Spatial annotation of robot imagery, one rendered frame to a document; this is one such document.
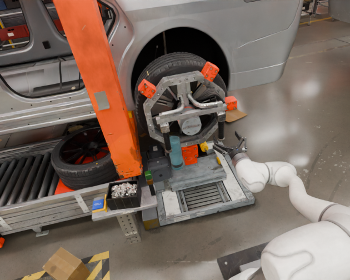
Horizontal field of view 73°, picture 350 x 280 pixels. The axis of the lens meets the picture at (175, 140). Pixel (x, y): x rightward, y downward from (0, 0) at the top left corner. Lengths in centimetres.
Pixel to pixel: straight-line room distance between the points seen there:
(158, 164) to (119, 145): 49
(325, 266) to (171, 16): 156
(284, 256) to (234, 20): 159
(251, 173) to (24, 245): 191
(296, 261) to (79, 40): 116
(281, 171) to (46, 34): 323
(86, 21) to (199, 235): 158
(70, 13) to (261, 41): 137
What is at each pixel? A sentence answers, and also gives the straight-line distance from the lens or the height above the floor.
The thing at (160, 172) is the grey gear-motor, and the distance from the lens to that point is 191.
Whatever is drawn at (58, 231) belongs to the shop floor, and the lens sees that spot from 234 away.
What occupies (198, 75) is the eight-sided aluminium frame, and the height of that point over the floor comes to 112.
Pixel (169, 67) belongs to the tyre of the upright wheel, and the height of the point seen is 116.
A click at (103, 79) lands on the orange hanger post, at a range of 130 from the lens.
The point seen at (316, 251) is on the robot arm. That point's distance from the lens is 66.
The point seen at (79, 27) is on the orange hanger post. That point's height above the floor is 150.
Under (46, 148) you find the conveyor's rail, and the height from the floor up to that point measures 31.
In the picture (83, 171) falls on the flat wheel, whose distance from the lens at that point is 194.
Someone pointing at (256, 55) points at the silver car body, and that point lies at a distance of 207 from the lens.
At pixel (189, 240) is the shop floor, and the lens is 194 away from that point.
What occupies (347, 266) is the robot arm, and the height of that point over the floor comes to 113.
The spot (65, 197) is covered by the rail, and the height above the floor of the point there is 38.
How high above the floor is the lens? 170
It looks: 38 degrees down
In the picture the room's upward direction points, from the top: 8 degrees counter-clockwise
